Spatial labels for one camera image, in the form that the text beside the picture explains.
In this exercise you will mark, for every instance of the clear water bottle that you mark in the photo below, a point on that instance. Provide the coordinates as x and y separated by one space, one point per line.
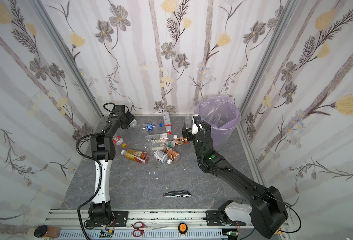
161 136

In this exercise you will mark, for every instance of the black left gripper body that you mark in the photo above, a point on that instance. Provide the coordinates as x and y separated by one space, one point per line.
128 120

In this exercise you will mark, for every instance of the small green circuit board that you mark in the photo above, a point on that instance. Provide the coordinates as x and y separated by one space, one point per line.
104 234

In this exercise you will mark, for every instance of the brown tea bottle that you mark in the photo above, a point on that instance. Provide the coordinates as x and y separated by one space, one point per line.
181 141

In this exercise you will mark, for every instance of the yellow label tea bottle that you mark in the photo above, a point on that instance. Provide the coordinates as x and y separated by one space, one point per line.
136 156

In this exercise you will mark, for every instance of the grey label small bottle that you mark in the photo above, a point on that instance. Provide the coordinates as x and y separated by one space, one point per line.
162 157

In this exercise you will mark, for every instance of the purple lined trash bin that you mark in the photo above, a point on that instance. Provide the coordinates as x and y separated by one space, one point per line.
223 116

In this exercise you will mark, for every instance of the white label clear bottle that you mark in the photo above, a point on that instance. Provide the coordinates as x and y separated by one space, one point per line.
133 123

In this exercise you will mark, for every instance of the brown coffee bottle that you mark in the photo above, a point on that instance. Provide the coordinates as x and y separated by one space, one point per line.
173 155

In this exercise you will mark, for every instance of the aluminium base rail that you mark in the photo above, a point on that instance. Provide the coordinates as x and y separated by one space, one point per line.
71 228

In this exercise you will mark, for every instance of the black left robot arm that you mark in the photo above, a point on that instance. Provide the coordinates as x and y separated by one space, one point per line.
100 148

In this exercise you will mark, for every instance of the white red label bottle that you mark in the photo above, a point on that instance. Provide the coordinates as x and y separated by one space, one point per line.
167 122

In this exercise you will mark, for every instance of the red cap small bottle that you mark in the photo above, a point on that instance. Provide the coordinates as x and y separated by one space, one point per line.
119 141

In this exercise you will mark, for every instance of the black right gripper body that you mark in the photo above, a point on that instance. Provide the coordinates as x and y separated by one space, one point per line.
190 132

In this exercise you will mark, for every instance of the black round lid jar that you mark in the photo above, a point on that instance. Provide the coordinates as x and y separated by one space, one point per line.
45 231

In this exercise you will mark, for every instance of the black utility knife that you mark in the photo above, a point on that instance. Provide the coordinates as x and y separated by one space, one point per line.
180 194

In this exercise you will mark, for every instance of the orange black knob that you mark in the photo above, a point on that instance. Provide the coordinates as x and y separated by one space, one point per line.
182 228

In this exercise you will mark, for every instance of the red handled scissors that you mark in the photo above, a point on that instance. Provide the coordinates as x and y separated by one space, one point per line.
139 229

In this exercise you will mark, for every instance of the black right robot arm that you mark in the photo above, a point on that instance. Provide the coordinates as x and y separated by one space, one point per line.
264 210

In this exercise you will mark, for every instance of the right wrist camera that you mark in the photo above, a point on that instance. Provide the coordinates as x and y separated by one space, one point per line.
196 127

